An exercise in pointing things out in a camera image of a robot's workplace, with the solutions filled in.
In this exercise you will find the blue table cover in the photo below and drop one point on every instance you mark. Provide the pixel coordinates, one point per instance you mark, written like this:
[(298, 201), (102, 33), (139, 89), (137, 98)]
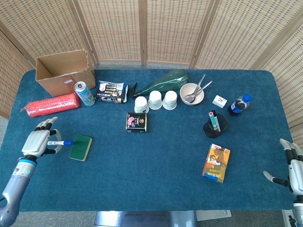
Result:
[(146, 170)]

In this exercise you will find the small white box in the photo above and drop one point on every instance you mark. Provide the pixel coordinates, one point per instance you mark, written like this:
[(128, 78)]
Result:
[(219, 101)]

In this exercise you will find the metal spoon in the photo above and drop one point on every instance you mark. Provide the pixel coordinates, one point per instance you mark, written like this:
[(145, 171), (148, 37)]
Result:
[(200, 81), (204, 86)]

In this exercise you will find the white leaf print paper cup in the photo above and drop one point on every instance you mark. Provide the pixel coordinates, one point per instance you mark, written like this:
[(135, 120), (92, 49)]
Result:
[(169, 100), (155, 100), (141, 105)]

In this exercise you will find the red whiteboard marker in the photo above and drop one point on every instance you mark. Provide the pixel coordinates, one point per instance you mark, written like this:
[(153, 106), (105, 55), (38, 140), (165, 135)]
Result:
[(214, 121)]

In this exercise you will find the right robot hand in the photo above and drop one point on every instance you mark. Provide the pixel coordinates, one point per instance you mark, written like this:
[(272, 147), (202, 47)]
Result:
[(297, 170)]

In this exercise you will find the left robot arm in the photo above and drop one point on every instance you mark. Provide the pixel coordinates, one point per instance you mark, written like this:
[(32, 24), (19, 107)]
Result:
[(16, 186)]

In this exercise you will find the green spray bottle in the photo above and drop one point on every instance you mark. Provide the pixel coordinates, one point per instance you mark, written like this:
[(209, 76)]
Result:
[(163, 81)]

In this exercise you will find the teal drink can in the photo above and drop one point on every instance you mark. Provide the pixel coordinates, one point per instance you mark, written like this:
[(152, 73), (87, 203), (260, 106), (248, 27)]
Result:
[(86, 95)]

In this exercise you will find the green yellow sponge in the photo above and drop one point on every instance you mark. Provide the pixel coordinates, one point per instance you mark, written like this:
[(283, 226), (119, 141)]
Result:
[(80, 149)]

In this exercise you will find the red bubble wrap roll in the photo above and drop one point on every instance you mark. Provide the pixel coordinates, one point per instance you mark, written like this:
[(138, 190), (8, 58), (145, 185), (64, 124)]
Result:
[(52, 105)]

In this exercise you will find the black tin box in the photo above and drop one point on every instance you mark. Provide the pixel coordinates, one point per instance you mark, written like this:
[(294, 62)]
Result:
[(136, 122)]

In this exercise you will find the open cardboard box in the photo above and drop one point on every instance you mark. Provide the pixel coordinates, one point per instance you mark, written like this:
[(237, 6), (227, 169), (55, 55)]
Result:
[(71, 82)]

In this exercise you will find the dark snack package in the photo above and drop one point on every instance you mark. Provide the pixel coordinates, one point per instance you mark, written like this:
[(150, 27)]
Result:
[(110, 92)]

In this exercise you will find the beige bowl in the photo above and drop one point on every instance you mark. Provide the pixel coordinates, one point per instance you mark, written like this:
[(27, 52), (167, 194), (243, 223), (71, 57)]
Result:
[(200, 97)]

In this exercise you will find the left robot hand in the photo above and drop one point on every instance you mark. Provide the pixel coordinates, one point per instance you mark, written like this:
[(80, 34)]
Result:
[(36, 142)]

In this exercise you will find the white paper sheet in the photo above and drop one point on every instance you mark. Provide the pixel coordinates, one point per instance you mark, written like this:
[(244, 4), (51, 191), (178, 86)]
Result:
[(213, 215)]

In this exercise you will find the blue cap marker pen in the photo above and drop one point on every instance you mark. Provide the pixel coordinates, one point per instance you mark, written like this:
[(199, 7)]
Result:
[(67, 142)]

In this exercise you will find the cola bottle blue cap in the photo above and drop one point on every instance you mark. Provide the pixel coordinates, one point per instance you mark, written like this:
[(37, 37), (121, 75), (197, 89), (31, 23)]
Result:
[(237, 106)]

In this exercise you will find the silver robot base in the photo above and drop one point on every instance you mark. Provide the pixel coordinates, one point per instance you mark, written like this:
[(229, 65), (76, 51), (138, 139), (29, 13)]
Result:
[(142, 218)]

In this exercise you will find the black mesh pen holder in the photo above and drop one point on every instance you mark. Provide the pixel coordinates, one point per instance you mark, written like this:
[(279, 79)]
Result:
[(223, 123)]

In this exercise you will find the yellow orange carton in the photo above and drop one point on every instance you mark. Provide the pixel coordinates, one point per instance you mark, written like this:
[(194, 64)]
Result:
[(216, 163)]

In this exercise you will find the wicker folding screen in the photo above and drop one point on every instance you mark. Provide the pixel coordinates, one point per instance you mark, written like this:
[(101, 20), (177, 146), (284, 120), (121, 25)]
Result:
[(170, 30)]

